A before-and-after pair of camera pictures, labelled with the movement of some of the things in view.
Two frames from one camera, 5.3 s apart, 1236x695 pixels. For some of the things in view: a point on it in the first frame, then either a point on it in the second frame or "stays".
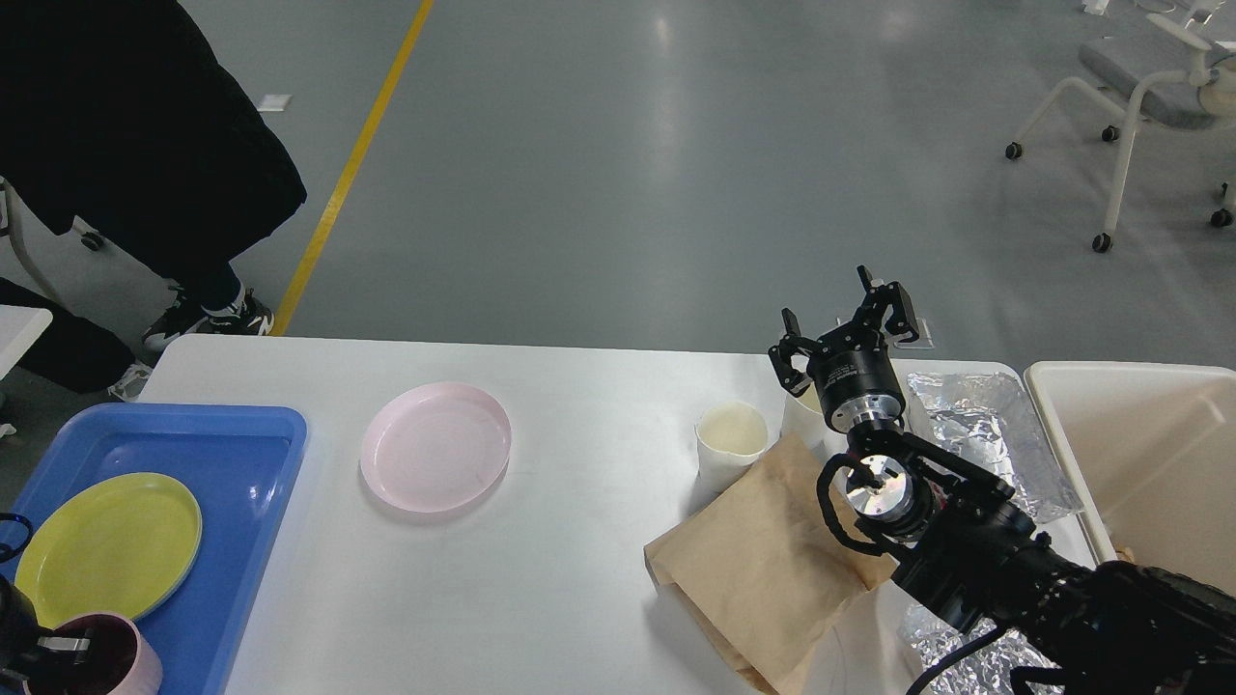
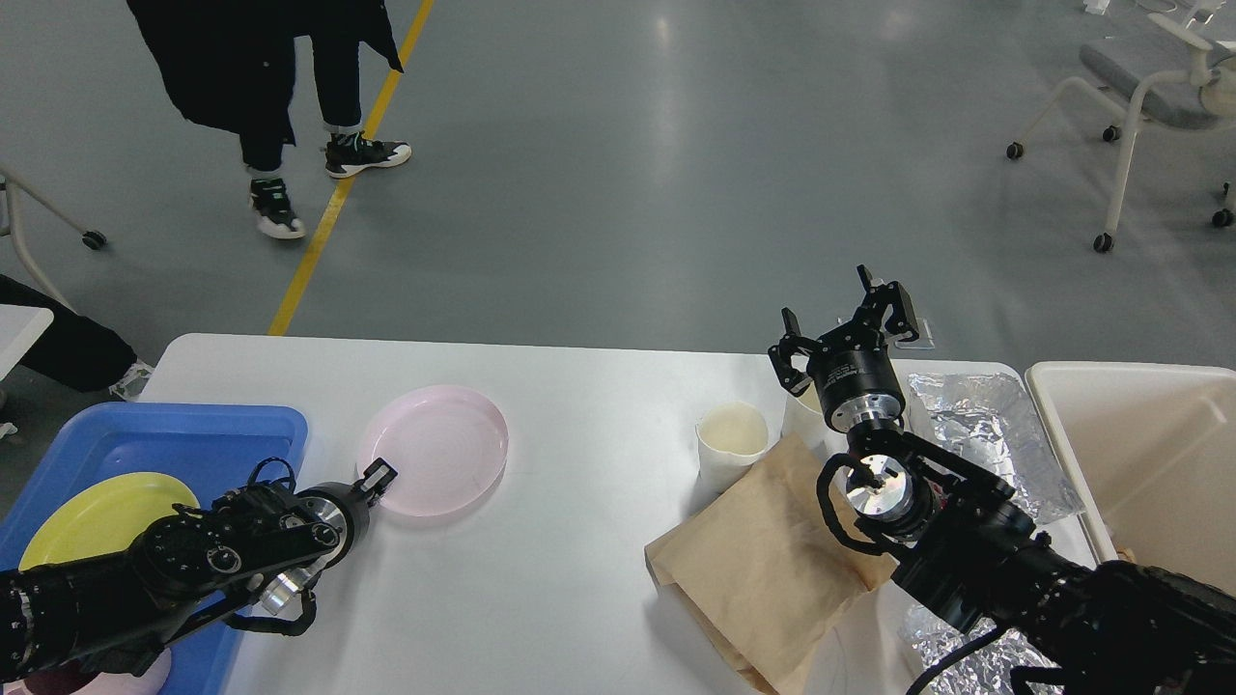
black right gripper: (857, 384) stays
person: (123, 115) to (231, 64)
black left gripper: (29, 652) to (341, 504)
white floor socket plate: (924, 340) stays
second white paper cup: (804, 416) stays
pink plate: (435, 447) stays
